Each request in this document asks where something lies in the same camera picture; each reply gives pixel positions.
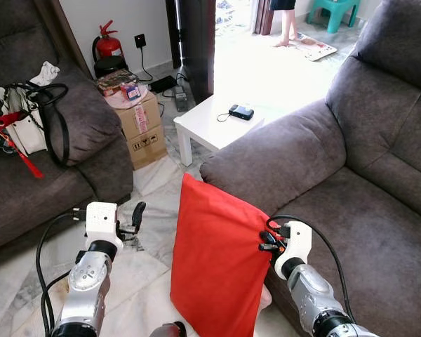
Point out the red square pillow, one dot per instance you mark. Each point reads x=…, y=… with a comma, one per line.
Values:
x=214, y=260

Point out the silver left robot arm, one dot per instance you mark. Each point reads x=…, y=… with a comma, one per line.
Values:
x=84, y=288

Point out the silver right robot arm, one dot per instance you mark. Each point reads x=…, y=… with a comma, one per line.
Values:
x=316, y=298

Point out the grey fabric sofa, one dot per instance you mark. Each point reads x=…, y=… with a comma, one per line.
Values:
x=379, y=175
x=28, y=203

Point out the cardboard box with arrow symbols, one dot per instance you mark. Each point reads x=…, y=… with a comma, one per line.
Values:
x=149, y=147

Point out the cardboard box with red tape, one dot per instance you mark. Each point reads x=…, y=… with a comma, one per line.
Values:
x=137, y=116

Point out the pink cloth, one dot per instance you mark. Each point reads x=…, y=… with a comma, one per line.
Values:
x=119, y=103

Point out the white low side table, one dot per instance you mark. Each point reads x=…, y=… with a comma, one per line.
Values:
x=210, y=126

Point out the small blue red carton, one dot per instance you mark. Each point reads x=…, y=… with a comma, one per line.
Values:
x=131, y=91

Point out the grey power strip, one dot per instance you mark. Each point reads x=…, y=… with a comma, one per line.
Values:
x=181, y=98

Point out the small black device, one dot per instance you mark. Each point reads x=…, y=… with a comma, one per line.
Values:
x=242, y=112

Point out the black power adapter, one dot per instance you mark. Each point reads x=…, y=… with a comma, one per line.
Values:
x=163, y=84

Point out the brown patterned flat box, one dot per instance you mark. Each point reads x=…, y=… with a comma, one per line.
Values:
x=116, y=81

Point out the red tassel ribbon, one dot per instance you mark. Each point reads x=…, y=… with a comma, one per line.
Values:
x=14, y=144

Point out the black round stand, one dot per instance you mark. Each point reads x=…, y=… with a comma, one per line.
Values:
x=111, y=67

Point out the white crumpled tissue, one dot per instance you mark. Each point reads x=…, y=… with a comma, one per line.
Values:
x=45, y=74

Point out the red fire extinguisher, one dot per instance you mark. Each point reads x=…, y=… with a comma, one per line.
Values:
x=109, y=43

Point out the dark door leaf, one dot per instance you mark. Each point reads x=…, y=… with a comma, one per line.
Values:
x=196, y=42

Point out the patterned doormat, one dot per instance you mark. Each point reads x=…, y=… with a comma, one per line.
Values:
x=312, y=48

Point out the barefoot person's legs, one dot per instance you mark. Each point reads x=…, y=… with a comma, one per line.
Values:
x=289, y=24

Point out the teal plastic stool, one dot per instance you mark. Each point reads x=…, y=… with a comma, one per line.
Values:
x=335, y=10

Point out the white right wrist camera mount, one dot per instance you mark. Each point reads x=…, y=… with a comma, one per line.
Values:
x=296, y=242

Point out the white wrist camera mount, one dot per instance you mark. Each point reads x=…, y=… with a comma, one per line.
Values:
x=296, y=242
x=102, y=221

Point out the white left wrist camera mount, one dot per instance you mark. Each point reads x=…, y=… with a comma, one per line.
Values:
x=102, y=221

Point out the black wall socket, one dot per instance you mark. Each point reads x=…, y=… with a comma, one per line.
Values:
x=139, y=41

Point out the brown wooden door frame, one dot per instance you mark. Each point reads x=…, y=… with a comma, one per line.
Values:
x=261, y=17

